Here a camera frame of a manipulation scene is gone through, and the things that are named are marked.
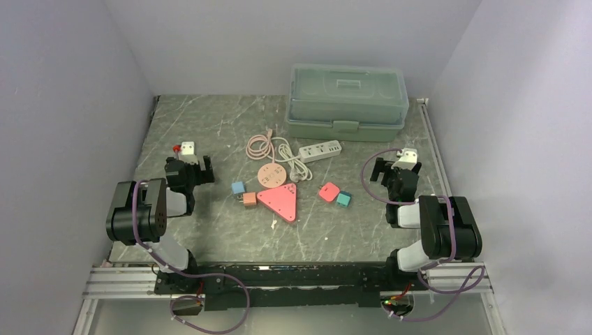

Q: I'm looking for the white power strip cable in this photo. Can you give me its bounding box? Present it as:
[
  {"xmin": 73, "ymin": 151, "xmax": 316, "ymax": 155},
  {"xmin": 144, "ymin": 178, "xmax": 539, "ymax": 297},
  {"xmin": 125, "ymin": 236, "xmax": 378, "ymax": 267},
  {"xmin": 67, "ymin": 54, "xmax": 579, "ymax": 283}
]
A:
[{"xmin": 270, "ymin": 137, "xmax": 313, "ymax": 183}]

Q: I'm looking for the teal charger cube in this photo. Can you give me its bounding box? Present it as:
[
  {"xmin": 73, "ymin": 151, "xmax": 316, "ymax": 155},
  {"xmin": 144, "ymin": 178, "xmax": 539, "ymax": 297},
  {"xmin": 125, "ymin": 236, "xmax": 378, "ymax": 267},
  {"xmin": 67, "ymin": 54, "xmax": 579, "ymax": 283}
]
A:
[{"xmin": 336, "ymin": 191, "xmax": 352, "ymax": 208}]

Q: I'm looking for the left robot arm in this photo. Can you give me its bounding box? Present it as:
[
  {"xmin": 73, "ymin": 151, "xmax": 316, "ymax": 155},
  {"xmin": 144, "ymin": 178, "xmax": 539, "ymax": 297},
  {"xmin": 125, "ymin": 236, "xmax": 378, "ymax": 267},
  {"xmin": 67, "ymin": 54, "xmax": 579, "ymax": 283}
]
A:
[{"xmin": 105, "ymin": 156, "xmax": 215, "ymax": 293}]

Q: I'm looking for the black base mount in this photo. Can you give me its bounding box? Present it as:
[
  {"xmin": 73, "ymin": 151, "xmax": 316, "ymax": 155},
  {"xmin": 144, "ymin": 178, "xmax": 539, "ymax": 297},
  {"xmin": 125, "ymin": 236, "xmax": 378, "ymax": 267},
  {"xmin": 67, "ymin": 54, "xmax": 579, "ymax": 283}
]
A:
[{"xmin": 154, "ymin": 259, "xmax": 424, "ymax": 311}]

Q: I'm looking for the blue charger cube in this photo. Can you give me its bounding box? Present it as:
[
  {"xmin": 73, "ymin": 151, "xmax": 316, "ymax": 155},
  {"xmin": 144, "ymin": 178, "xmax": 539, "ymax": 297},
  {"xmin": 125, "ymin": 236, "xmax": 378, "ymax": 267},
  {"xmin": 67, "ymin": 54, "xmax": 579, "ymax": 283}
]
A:
[{"xmin": 231, "ymin": 181, "xmax": 246, "ymax": 195}]

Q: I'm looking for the pink plug adapter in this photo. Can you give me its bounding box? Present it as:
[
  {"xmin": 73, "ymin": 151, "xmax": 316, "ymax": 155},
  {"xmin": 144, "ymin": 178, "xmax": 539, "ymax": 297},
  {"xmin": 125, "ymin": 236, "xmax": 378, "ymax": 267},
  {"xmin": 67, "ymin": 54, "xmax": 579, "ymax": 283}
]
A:
[{"xmin": 318, "ymin": 182, "xmax": 341, "ymax": 202}]

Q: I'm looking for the round pink socket hub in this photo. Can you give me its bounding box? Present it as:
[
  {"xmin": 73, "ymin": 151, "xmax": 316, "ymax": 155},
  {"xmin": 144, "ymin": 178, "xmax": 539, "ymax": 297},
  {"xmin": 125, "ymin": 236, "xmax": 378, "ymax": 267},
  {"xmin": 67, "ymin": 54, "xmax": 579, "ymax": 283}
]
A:
[{"xmin": 257, "ymin": 163, "xmax": 287, "ymax": 188}]

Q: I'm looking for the white power strip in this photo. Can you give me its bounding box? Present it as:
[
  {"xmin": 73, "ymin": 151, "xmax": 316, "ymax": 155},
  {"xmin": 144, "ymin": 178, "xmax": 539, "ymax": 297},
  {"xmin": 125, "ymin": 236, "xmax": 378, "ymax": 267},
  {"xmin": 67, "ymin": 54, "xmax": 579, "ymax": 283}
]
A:
[{"xmin": 298, "ymin": 140, "xmax": 342, "ymax": 163}]

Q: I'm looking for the green plastic storage box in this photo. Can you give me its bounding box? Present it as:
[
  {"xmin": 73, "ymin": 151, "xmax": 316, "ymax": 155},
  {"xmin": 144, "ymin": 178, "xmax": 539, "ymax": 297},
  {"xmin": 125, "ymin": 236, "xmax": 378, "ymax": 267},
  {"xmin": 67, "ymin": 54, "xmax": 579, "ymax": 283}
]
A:
[{"xmin": 286, "ymin": 64, "xmax": 410, "ymax": 142}]

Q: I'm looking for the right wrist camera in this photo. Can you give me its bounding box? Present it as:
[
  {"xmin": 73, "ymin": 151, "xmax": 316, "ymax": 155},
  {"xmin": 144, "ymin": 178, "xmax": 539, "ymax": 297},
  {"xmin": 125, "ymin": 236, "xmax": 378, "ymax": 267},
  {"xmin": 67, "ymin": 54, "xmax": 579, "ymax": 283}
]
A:
[{"xmin": 393, "ymin": 148, "xmax": 418, "ymax": 170}]

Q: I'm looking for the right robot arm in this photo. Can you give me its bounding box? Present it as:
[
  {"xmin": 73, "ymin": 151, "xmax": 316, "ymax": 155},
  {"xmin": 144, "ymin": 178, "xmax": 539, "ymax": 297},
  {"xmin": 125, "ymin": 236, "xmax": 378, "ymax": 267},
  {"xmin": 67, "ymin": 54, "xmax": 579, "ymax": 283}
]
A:
[{"xmin": 369, "ymin": 157, "xmax": 482, "ymax": 290}]

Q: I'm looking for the pink triangular socket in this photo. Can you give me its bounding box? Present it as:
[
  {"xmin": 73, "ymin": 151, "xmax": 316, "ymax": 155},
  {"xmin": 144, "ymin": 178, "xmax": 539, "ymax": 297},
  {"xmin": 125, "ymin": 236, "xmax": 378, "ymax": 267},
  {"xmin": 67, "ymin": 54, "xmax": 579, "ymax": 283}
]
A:
[{"xmin": 256, "ymin": 183, "xmax": 297, "ymax": 223}]

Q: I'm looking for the orange charger cube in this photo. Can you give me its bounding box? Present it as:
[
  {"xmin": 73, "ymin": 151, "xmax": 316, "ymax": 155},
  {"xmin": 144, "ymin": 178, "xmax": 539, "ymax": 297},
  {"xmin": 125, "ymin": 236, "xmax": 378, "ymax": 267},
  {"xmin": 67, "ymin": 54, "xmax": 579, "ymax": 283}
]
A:
[{"xmin": 239, "ymin": 192, "xmax": 257, "ymax": 208}]

